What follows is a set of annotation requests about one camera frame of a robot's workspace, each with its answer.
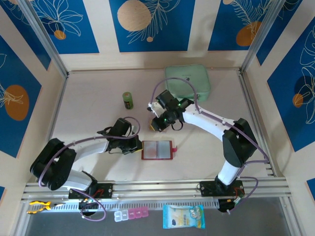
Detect red leather card holder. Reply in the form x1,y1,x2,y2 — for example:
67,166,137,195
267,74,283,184
141,140,178,160

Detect clear acrylic card stand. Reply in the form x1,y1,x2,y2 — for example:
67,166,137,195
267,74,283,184
147,115,158,132

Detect green cylindrical battery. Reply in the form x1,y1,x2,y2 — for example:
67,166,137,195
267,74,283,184
122,91,135,110

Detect mint green zip pouch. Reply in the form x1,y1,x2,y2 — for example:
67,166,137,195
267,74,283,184
164,64,212,103

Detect white and pink pill organiser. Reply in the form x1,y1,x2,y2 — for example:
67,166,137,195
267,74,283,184
114,207,150,223

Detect blue and yellow wipes packet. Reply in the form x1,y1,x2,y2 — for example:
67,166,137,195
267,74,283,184
162,204,206,230

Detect yellow and black pliers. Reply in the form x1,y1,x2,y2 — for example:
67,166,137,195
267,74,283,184
27,200,66,214

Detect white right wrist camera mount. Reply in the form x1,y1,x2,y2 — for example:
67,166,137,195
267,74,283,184
147,101,163,116

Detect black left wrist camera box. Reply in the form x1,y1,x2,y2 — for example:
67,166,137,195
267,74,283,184
113,118,133,137

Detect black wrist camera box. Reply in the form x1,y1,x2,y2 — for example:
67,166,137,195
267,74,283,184
113,118,133,137
156,89,178,109

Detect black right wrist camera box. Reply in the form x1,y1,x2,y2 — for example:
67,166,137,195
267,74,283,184
156,89,178,109

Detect aluminium mounting rail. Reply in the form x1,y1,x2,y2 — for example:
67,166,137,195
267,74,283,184
21,177,293,205

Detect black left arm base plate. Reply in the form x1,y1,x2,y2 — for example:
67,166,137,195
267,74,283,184
68,183,114,200

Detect white slotted cable duct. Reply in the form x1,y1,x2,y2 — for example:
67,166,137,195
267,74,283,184
53,200,220,211

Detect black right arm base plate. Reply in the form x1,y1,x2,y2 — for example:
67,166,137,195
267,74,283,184
199,180,246,197

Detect aluminium side rail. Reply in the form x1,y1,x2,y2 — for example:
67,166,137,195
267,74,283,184
238,70,276,177

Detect aluminium frame post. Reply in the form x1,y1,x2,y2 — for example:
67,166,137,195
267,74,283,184
18,0,69,77
242,0,287,72

